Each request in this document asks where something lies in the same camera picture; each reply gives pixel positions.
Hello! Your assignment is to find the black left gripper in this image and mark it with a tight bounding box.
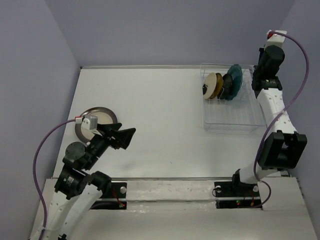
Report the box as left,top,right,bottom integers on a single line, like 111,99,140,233
84,122,137,169

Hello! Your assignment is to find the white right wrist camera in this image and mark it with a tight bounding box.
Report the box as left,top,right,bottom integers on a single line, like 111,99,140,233
264,29,286,49

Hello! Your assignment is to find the teal scalloped plate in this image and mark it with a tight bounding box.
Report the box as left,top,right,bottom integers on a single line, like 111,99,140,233
226,64,243,101

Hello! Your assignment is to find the clear wire dish rack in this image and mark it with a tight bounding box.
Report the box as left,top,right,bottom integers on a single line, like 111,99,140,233
202,65,266,133

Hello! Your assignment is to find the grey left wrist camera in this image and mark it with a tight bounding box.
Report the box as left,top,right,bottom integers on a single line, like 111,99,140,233
74,114,98,132

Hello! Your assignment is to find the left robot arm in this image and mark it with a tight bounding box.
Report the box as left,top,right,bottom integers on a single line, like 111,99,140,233
31,116,136,240

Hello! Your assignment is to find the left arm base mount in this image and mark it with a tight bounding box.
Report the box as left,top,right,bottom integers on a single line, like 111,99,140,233
90,181,127,210

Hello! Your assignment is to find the cream plate with black spot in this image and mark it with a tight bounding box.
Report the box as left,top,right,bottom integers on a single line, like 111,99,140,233
202,72,217,100

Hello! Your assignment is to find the black round plate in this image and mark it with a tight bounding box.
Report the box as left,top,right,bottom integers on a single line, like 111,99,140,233
218,73,233,100

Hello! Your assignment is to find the amber patterned plate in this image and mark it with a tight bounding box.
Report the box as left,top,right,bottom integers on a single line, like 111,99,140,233
213,72,223,98

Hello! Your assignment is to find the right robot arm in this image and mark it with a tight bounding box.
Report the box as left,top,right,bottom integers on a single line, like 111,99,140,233
230,45,308,196

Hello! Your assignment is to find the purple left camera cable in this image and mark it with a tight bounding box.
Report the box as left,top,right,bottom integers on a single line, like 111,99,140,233
33,118,82,240

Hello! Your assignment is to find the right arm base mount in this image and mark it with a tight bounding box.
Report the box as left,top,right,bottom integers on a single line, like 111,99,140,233
211,181,262,209

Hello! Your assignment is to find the grey brown rimmed plate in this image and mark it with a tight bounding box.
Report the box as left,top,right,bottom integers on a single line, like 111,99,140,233
74,106,118,143

